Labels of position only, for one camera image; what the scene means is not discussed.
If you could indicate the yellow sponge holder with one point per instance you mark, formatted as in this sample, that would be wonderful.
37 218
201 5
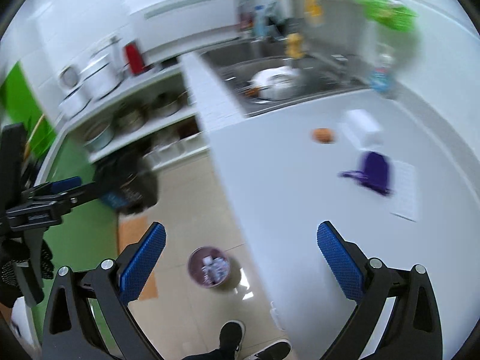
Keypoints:
294 46

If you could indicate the white countertop appliance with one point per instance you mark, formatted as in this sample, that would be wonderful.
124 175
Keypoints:
164 28

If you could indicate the white square plastic box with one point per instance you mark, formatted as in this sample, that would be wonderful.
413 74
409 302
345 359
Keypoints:
362 129

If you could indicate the white storage bin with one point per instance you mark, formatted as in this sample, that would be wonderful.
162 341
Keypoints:
166 147
191 136

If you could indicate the orange floor mat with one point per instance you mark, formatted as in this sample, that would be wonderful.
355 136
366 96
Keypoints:
136 243

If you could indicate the left black shoe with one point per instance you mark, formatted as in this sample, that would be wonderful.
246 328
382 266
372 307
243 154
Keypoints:
231 337

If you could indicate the white ribbed plastic tray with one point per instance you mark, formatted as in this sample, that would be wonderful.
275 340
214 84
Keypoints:
405 196

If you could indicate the purple velvet pouch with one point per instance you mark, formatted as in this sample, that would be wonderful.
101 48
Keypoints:
374 173

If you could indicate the white storage bin right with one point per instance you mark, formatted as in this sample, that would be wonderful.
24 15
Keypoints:
191 136

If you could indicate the steel pot with lid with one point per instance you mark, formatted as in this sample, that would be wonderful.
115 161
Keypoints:
167 104

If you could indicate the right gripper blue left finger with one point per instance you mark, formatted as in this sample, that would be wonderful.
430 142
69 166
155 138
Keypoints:
70 330

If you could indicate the black dual pedal bin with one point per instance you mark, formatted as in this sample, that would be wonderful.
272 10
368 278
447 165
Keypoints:
123 166

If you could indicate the pink round waste basket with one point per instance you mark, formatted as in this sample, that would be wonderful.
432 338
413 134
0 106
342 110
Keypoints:
208 267

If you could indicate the white rice cooker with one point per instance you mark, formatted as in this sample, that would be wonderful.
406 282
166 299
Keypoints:
105 70

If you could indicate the large steel stockpot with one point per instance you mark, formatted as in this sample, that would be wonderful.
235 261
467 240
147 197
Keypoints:
129 119

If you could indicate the right black shoe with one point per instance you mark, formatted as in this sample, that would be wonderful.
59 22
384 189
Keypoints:
278 350

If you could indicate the red electric kettle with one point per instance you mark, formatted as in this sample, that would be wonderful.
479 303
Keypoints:
135 59

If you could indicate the white storage bin middle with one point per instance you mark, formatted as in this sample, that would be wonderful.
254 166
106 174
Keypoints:
166 147

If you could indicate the steel kitchen sink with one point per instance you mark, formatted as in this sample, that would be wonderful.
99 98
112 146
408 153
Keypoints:
235 63

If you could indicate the brown walnut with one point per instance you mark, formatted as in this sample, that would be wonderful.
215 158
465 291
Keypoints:
323 135

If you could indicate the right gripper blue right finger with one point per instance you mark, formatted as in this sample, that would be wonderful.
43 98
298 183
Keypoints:
413 330

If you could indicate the black shoe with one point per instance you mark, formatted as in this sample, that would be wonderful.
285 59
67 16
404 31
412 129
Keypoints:
278 350
231 337

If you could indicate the pale blue basin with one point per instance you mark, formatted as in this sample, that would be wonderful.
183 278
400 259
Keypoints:
98 136

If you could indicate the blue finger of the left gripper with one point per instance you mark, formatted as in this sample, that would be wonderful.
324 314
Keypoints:
93 191
61 186

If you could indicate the clear hand soap bottle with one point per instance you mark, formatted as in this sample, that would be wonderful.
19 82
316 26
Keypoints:
381 78

